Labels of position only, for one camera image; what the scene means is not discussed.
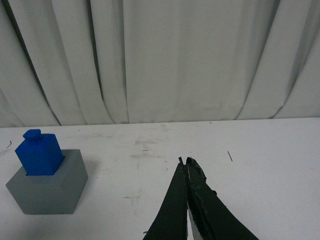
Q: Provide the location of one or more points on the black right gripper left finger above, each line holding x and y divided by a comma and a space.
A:
171, 220

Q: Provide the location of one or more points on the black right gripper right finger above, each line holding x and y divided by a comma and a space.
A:
212, 218

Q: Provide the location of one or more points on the blue block with knob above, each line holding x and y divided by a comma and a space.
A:
39, 153

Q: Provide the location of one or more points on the gray cube base with hole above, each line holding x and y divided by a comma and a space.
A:
51, 194

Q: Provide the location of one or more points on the white curtain backdrop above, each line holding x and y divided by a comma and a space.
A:
87, 62

